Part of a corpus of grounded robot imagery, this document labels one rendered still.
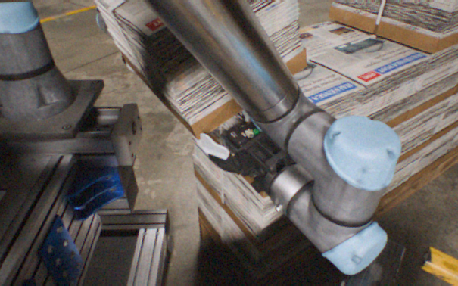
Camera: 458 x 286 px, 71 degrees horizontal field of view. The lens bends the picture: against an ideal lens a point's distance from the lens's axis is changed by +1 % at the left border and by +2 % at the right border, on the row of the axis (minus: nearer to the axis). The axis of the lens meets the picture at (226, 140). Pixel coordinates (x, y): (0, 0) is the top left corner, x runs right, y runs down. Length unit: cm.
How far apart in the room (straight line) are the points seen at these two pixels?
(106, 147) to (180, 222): 82
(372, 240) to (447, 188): 157
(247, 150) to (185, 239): 99
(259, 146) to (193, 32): 25
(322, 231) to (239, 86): 21
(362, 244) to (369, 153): 12
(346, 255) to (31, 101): 63
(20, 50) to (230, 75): 48
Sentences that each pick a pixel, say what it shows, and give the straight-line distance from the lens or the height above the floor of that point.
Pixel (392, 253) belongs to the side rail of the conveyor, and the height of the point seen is 80.
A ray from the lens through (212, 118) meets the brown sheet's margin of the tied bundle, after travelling 60.
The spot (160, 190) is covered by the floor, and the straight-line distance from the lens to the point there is 166.
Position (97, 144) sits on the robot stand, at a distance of 76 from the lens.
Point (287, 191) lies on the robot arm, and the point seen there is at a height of 86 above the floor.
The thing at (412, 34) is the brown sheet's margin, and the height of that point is 87.
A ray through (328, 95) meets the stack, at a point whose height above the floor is 83.
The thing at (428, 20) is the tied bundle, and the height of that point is 91.
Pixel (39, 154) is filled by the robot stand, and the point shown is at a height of 73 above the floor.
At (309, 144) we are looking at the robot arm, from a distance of 38.
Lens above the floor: 120
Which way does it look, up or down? 39 degrees down
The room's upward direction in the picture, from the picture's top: straight up
